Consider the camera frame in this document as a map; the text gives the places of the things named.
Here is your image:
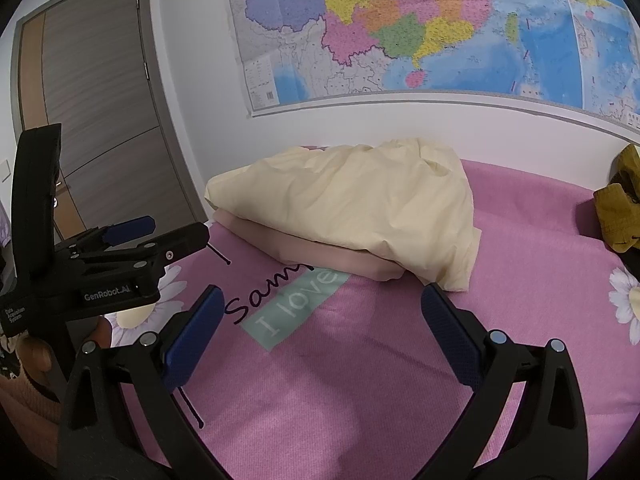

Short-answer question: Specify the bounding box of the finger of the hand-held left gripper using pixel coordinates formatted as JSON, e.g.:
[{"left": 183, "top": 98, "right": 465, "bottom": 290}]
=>
[
  {"left": 74, "top": 222, "right": 211, "bottom": 274},
  {"left": 55, "top": 216, "right": 157, "bottom": 261}
]

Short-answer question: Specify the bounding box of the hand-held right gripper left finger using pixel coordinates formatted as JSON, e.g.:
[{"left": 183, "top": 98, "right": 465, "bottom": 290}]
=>
[{"left": 57, "top": 285, "right": 231, "bottom": 480}]

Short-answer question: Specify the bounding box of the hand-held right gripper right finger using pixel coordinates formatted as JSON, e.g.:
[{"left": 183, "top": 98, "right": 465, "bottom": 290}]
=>
[{"left": 415, "top": 282, "right": 588, "bottom": 480}]

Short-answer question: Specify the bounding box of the cream garment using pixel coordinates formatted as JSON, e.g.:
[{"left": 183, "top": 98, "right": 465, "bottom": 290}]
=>
[{"left": 204, "top": 137, "right": 483, "bottom": 293}]

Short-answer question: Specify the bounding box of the person's left hand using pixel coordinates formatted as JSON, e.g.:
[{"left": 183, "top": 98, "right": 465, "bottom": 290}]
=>
[{"left": 19, "top": 335, "right": 54, "bottom": 377}]

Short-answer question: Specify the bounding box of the folded pink garment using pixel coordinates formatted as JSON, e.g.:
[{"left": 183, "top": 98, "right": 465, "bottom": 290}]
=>
[{"left": 212, "top": 209, "right": 406, "bottom": 283}]

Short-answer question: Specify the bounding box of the grey brown door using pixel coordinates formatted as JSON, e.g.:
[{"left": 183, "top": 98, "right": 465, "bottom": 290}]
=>
[{"left": 12, "top": 0, "right": 211, "bottom": 241}]

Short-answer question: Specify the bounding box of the olive brown garment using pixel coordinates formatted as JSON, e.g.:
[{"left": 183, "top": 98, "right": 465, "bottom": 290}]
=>
[{"left": 593, "top": 144, "right": 640, "bottom": 253}]

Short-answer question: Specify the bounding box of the colourful wall map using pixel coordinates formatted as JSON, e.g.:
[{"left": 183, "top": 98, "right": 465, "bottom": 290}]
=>
[{"left": 222, "top": 0, "right": 640, "bottom": 136}]

